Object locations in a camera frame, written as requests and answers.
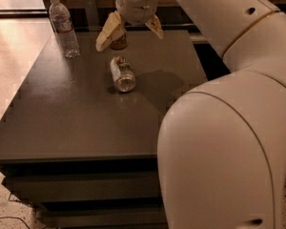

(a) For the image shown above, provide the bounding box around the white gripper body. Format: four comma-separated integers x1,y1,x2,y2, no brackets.
115,0,158,25

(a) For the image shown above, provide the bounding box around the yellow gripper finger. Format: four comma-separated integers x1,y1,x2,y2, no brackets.
95,10,126,52
145,15,164,39

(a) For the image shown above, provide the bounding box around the silver 7up can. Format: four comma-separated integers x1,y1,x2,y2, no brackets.
110,56,136,93

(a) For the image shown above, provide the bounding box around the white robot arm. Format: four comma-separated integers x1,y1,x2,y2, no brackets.
96,0,286,229

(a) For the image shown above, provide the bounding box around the orange soda can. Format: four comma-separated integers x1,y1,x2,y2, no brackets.
111,33,127,50

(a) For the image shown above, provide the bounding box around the clear plastic water bottle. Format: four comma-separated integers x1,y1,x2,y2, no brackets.
49,0,80,58

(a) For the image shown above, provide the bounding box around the upper grey drawer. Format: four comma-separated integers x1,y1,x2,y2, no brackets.
5,172,160,202

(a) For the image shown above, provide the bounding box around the grey drawer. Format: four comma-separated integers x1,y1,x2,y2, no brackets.
37,207,168,229
5,172,160,202

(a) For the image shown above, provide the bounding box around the lower grey drawer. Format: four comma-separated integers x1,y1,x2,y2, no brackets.
37,207,168,229

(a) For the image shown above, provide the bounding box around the left metal bracket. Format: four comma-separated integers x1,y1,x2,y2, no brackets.
83,0,99,31

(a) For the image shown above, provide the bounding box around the black floor cable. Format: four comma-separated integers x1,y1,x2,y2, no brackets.
0,193,32,229

